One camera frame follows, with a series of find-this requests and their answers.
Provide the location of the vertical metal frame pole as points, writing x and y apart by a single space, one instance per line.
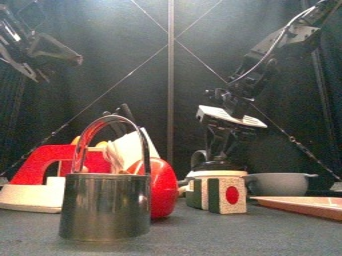
169 83

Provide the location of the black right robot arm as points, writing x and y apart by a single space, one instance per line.
288 36

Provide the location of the pink flat plate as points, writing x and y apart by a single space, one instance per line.
307 205

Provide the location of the black domed pot lid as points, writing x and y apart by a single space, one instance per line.
217 165

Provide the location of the sushi block with red dot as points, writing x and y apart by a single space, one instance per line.
227 195

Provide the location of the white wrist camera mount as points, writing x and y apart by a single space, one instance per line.
227 116

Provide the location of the grey bowl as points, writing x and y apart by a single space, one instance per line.
277 184

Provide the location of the red toy apple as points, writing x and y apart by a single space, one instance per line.
163 188

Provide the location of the yellow toy piece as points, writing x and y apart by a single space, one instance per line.
88 142

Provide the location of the red and white toy iron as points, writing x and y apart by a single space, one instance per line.
37 166

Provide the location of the white paper napkin stack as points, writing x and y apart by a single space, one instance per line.
128 148

